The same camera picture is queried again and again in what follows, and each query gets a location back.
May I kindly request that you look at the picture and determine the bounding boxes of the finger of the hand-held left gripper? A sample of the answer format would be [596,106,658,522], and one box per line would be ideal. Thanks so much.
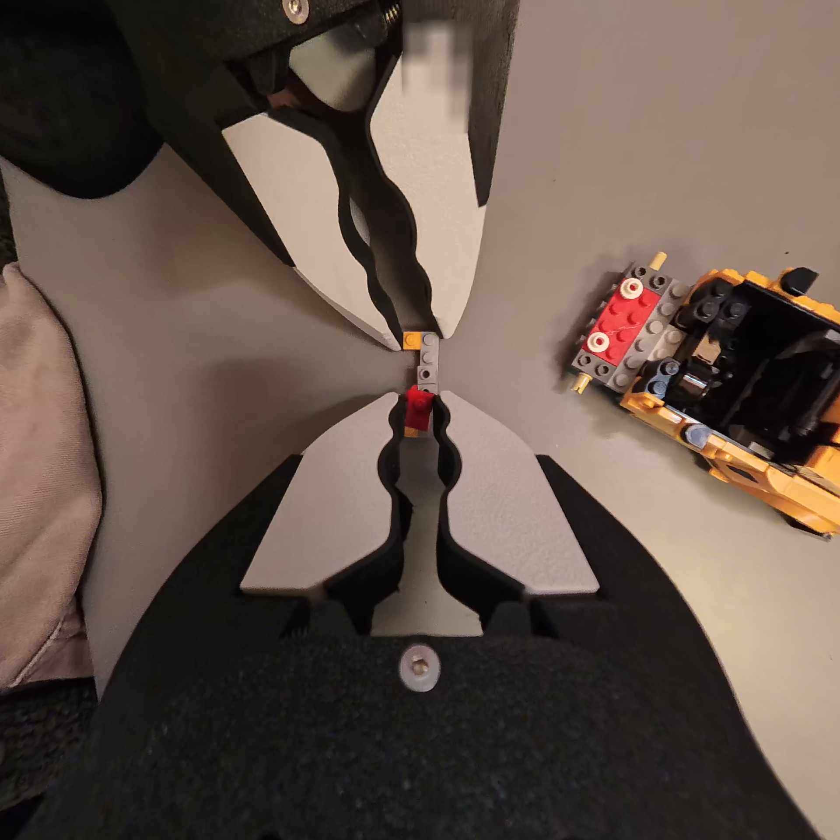
[222,112,408,353]
[341,56,489,340]

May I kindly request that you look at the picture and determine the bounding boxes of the red lego brick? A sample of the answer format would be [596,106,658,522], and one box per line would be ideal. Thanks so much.
[403,385,436,431]

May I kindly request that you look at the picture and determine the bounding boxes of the person's pink garment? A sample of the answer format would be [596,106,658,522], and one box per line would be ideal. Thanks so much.
[0,261,105,693]

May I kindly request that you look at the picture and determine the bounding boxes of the yellow lego car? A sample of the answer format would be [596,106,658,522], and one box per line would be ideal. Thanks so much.
[567,251,840,540]

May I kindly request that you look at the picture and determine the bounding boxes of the grey lego plate orange ends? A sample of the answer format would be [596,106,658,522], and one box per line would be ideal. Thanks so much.
[402,331,441,439]

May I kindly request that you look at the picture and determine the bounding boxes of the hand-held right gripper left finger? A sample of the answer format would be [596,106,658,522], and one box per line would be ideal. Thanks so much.
[238,391,417,637]

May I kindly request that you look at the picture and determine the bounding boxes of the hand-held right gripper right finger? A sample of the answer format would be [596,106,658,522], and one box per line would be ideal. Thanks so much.
[433,390,601,637]

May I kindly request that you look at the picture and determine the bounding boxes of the person's left forearm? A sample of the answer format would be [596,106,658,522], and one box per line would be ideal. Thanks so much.
[0,0,166,200]

